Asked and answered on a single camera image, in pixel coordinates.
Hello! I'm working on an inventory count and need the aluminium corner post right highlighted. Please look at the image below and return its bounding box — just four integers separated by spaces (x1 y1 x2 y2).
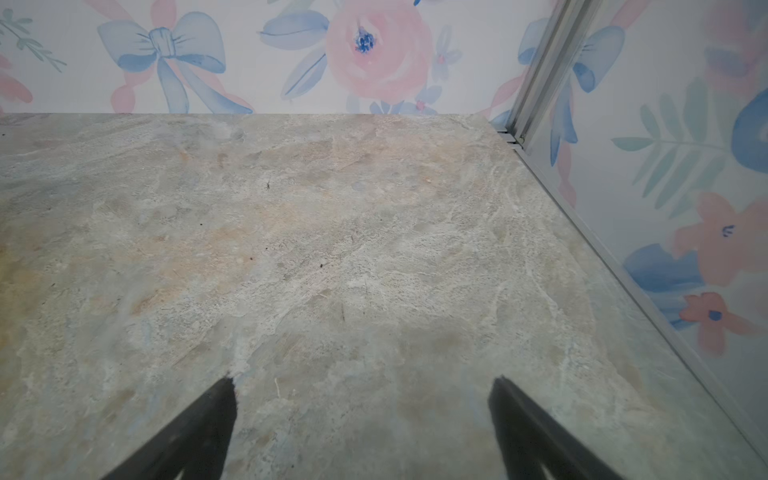
506 0 602 149

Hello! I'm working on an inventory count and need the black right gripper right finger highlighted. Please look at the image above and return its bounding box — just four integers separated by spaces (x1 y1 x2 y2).
488 376 622 480

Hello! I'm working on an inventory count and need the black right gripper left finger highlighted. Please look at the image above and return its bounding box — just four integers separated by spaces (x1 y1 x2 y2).
105 377 237 479

